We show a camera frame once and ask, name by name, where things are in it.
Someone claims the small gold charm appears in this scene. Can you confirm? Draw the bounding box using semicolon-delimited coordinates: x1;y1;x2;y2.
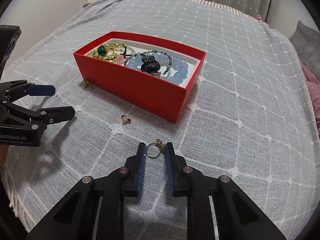
82;80;93;90

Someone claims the grey grid bedspread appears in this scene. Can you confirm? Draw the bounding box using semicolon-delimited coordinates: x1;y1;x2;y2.
2;0;319;239

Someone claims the person's left hand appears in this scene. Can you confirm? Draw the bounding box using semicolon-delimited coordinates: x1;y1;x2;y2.
0;144;10;166

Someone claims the purple pillow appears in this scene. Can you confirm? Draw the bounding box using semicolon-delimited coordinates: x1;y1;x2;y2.
300;62;320;132

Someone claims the green stone gold ring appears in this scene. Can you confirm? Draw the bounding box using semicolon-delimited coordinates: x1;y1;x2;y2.
97;44;116;58

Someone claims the green bead bracelet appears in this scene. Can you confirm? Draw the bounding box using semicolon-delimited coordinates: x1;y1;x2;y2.
91;42;133;62

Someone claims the grey pillow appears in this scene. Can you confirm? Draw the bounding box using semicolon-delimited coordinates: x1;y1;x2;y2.
289;21;320;80

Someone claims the gold ring with flower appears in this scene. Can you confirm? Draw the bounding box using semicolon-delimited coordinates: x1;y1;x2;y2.
146;138;166;159

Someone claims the red jewelry box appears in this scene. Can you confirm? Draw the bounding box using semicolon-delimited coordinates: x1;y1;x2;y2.
73;31;206;124

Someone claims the white pearl bracelet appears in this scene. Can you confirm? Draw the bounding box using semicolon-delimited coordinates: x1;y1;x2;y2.
122;45;138;57

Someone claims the blue bead bracelet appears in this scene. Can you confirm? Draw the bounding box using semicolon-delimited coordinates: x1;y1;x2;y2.
126;51;189;85

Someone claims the multicolour seed bead bracelet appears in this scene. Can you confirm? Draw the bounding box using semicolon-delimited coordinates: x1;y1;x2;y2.
123;51;173;78

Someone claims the black spiky hair clip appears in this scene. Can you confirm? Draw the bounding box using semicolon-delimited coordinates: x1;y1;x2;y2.
140;54;161;74

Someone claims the small gold red earring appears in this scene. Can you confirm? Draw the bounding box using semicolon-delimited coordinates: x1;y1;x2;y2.
120;115;131;125

